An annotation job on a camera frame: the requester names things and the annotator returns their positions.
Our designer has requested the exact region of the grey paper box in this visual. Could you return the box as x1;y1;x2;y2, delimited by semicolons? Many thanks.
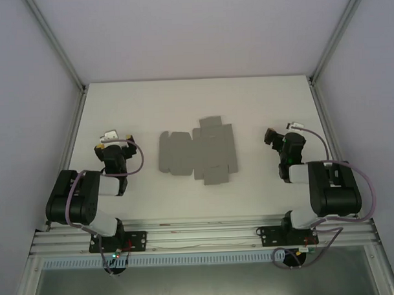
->
156;115;241;188

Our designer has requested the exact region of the grey metal sheet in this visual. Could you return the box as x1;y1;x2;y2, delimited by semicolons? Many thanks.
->
31;257;378;295

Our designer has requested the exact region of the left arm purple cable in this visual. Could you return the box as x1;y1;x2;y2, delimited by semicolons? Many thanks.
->
63;138;149;278

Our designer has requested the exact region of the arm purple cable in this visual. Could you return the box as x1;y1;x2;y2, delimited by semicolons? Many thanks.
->
267;121;378;271
63;138;149;278

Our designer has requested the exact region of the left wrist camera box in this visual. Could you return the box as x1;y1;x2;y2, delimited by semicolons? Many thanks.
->
101;129;120;144

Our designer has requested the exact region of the aluminium table side rail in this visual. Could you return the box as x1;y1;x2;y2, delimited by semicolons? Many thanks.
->
39;88;93;232
308;76;362;221

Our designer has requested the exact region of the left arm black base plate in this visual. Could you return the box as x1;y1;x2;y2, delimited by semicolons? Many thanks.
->
88;230;148;254

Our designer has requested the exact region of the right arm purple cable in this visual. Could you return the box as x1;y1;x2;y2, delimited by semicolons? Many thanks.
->
267;121;378;271

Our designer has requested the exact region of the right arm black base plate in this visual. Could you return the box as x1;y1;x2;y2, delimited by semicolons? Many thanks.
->
256;224;318;248

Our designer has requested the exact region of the black round cable grommet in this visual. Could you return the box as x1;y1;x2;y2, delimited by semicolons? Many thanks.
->
104;265;127;276
282;248;307;270

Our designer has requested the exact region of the aluminium mounting rail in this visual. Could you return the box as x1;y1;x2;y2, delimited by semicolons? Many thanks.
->
28;212;381;257

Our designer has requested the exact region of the aluminium frame post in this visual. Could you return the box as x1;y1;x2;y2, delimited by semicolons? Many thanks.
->
307;0;370;83
25;0;87;93

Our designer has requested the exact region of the slotted white cable duct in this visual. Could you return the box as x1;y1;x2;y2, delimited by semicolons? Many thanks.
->
41;251;276;270

